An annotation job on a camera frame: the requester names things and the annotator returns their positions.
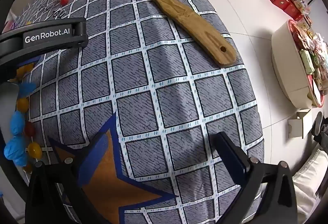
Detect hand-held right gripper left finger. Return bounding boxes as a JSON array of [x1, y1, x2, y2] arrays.
[[24, 130, 114, 224]]

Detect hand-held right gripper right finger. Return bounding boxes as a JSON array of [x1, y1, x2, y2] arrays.
[[213, 132, 299, 224]]

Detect person's left hand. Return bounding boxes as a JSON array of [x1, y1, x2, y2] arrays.
[[4, 82, 36, 167]]

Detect orange cherry tomato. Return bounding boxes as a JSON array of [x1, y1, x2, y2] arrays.
[[15, 64, 34, 83]]

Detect yellow cherry tomato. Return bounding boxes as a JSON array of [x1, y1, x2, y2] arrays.
[[17, 98, 29, 112], [27, 142, 43, 158]]

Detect open cardboard box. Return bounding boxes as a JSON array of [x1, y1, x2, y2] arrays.
[[287, 109, 313, 139]]

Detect white cushion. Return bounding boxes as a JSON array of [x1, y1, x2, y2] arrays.
[[292, 148, 328, 214]]

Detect round tub of snacks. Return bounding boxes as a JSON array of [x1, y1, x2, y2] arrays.
[[271, 20, 319, 109]]

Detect pile of packaged snacks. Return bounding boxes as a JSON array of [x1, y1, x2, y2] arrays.
[[288, 19, 328, 108]]

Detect long wooden stick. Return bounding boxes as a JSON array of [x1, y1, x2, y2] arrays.
[[95, 0, 237, 67]]

